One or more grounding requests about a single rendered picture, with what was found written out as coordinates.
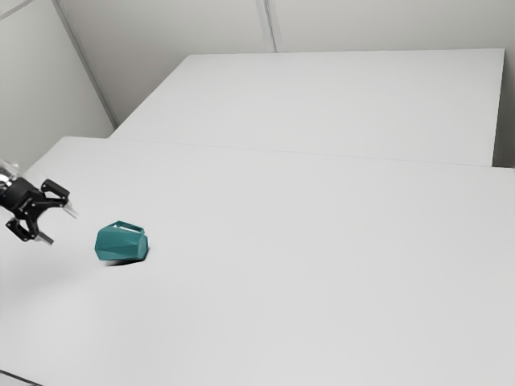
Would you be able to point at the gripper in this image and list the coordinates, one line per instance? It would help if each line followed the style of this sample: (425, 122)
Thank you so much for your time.
(16, 194)

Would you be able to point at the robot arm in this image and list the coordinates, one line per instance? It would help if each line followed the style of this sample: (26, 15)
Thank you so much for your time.
(5, 170)

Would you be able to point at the teal faceted mug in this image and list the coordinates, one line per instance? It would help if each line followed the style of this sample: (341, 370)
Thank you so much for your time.
(122, 242)

